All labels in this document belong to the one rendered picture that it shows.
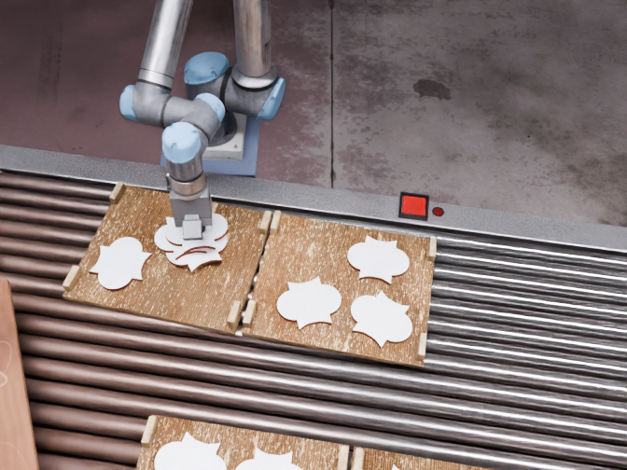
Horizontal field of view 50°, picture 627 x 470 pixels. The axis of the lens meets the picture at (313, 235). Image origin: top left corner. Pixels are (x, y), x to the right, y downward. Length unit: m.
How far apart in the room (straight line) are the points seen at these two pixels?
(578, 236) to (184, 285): 1.00
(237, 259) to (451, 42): 2.49
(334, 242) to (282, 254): 0.13
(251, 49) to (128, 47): 2.17
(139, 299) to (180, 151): 0.39
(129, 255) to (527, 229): 1.00
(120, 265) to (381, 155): 1.78
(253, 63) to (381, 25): 2.26
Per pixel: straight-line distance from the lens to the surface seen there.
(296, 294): 1.55
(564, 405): 1.58
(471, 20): 4.05
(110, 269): 1.64
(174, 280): 1.61
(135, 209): 1.75
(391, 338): 1.51
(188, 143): 1.38
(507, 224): 1.80
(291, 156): 3.12
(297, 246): 1.64
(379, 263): 1.61
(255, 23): 1.62
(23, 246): 1.78
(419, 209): 1.76
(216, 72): 1.78
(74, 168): 1.92
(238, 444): 1.42
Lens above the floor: 2.27
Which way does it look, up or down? 53 degrees down
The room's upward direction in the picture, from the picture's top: 3 degrees clockwise
